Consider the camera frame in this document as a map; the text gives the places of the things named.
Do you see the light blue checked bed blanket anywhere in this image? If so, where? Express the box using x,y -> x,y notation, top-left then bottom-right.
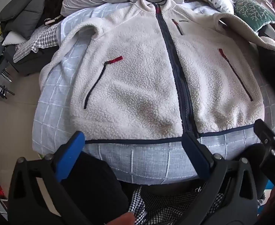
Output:
32,1 -> 275,185

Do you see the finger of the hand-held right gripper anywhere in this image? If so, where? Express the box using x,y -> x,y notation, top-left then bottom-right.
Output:
253,119 -> 275,154

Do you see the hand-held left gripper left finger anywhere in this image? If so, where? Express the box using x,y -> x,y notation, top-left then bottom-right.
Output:
8,131 -> 91,225

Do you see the dark cloth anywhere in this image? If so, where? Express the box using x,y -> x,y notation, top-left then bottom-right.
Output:
257,46 -> 275,88

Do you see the person's checked shirt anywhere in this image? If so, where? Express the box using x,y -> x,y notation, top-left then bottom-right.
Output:
128,185 -> 266,225

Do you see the grey checked cloth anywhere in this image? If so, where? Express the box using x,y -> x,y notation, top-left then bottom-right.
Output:
13,25 -> 59,63

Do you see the dark grey puffer jacket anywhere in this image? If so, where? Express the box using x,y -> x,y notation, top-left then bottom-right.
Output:
0,0 -> 45,40

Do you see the dark grey ottoman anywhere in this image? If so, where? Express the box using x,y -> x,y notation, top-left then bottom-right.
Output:
5,44 -> 59,77

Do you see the green branch-pattern pillow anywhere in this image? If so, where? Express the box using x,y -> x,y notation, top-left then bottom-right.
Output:
234,0 -> 275,32

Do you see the person's left hand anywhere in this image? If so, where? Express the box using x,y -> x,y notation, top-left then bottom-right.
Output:
108,211 -> 136,225

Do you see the cream fleece zip jacket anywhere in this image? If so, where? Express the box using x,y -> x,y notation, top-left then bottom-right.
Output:
39,0 -> 275,144

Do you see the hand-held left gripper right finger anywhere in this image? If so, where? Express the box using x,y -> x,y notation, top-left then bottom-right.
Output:
182,131 -> 260,225

